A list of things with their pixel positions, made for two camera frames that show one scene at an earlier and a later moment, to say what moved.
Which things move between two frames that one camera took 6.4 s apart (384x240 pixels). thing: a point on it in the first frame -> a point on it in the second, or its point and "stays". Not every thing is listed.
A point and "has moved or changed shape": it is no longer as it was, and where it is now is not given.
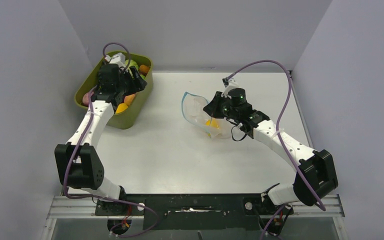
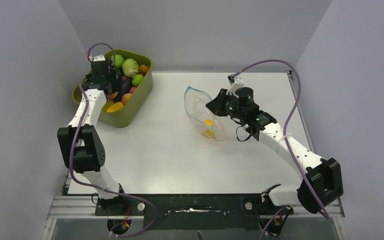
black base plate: (194, 212) stays
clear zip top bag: (214, 127) has moved or changed shape
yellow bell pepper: (214, 123) -> (209, 132)
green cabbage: (131, 63) stays
